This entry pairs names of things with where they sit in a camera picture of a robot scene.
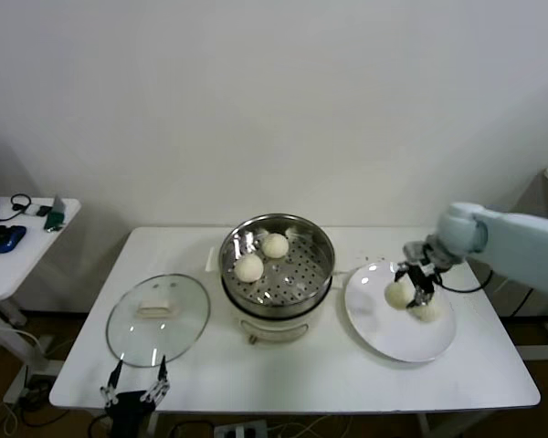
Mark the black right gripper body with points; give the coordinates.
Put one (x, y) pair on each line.
(424, 276)

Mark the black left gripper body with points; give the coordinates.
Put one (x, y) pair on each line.
(128, 410)

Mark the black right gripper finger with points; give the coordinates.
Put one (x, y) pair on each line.
(418, 299)
(401, 274)

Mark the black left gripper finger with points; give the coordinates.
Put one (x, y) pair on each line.
(157, 385)
(109, 385)

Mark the white steamed baozi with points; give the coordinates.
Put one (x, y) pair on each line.
(395, 295)
(249, 268)
(431, 314)
(275, 245)

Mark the round glass lid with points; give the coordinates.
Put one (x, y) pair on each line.
(182, 328)

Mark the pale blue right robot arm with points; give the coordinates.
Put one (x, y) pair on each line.
(520, 246)

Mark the perforated steel steamer basket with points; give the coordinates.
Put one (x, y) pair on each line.
(310, 255)

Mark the white table leg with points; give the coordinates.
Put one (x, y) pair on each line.
(151, 429)
(424, 429)

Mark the white oval plate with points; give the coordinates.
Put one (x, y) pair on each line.
(393, 337)

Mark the white electric cooker pot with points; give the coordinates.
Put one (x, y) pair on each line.
(274, 330)

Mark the white side table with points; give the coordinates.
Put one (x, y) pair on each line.
(23, 269)

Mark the green and grey gadget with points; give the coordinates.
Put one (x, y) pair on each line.
(55, 222)

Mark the blue computer mouse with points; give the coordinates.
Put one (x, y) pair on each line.
(9, 239)

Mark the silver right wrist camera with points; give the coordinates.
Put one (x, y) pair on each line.
(413, 250)

